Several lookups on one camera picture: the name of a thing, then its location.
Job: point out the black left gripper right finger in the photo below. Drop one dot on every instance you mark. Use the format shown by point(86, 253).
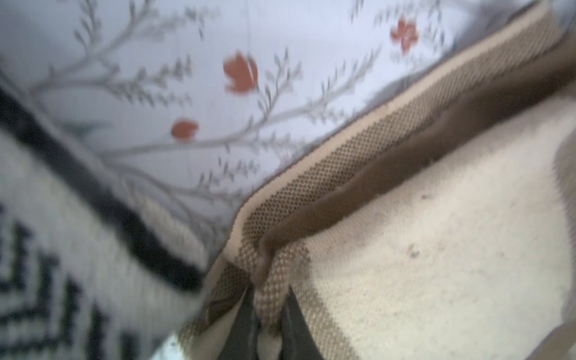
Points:
point(297, 342)

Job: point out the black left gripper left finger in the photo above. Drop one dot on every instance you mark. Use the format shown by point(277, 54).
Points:
point(241, 343)

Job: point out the brown checked scarf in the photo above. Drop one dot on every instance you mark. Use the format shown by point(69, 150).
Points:
point(440, 225)

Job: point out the black white zigzag scarf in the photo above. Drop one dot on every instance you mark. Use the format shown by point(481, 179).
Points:
point(91, 268)

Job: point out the floral table mat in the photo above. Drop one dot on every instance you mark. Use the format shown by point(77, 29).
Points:
point(199, 102)

